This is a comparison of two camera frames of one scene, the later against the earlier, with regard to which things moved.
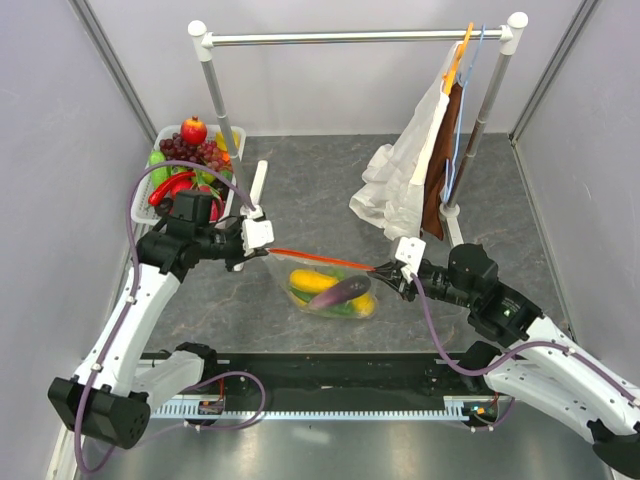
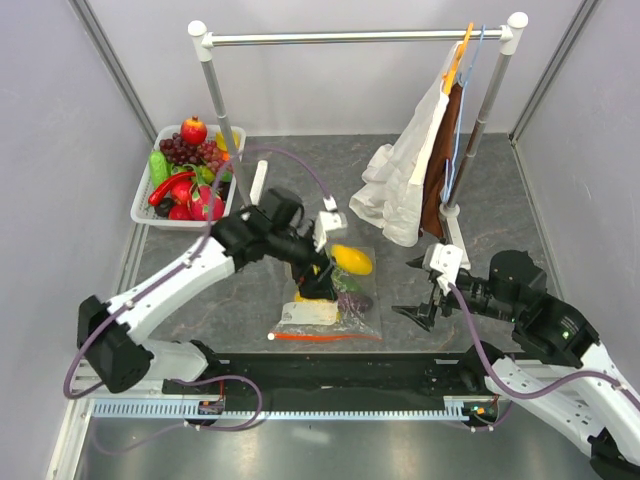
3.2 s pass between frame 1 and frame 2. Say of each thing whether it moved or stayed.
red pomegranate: stayed
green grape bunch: moved
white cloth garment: stayed
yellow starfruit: stayed
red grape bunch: stayed
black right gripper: moved
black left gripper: moved
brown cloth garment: stayed
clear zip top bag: moved
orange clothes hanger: stayed
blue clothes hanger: stayed
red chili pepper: stayed
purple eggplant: moved
